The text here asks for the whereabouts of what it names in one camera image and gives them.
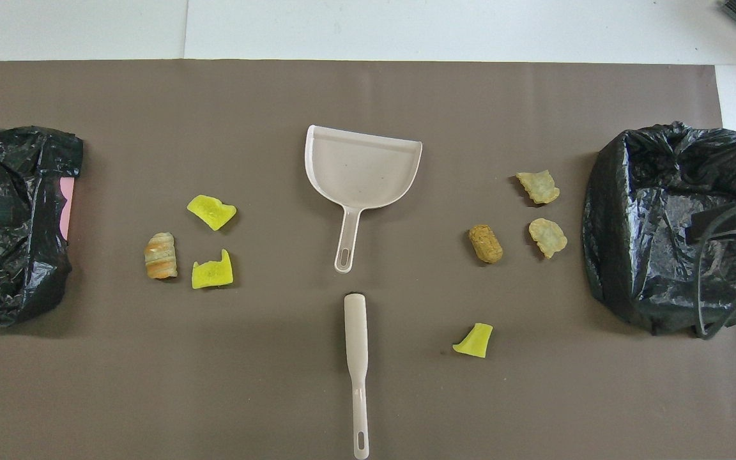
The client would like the beige sponge piece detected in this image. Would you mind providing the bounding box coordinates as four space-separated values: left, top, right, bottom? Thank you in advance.
528 218 568 259
516 170 561 205

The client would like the striped orange beige sponge roll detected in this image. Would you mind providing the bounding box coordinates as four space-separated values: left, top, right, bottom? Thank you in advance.
144 233 178 280

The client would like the yellow green sponge piece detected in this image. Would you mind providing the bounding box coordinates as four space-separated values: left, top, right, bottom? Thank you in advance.
191 249 234 289
187 195 238 231

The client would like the brown cork cylinder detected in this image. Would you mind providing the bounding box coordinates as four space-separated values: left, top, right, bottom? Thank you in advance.
468 225 504 264

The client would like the beige plastic dustpan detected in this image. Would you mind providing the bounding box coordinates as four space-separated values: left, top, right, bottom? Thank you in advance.
305 125 423 274

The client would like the beige hand brush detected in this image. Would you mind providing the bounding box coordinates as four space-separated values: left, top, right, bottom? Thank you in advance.
344 293 370 460

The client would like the pink bin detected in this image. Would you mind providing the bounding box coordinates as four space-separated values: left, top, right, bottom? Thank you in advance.
59 177 75 240

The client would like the yellow wedge sponge piece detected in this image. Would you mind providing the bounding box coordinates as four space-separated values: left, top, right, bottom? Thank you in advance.
452 323 494 358

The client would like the brown table mat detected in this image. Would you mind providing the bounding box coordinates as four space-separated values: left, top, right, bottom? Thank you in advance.
0 60 736 460

